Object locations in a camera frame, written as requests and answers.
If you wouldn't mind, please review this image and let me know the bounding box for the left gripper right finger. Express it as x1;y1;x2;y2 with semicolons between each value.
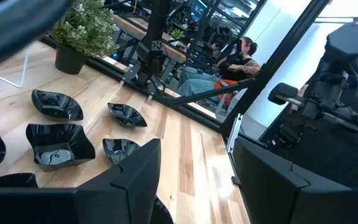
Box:
233;137;338;224

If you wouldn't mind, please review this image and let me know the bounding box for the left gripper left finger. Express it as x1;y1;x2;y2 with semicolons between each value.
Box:
76;139;162;224

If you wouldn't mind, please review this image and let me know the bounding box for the black leaf-shaped mini plate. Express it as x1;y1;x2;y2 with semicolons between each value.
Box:
102;138;142;166
30;89;85;122
107;102;148;128

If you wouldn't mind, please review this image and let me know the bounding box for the silver aluminium profile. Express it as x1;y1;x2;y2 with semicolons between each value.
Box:
227;113;244;155

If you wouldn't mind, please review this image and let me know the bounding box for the person's hand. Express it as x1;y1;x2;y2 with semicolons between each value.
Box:
290;83;310;111

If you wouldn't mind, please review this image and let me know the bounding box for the orange cloth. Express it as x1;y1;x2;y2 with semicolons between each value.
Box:
213;78;239;108

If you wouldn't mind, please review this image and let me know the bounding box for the person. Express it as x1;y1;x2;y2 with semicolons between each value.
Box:
176;36;262;97

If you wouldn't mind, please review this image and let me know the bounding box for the green potted plant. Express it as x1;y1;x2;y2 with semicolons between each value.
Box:
48;0;121;75

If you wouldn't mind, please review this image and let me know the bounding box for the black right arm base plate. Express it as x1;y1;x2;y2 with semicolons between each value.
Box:
121;60;175;97

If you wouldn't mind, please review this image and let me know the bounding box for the white wire lattice rack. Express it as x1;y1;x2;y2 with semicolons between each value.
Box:
0;48;30;89

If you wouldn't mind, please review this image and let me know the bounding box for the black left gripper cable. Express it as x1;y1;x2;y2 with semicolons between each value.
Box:
0;0;74;74

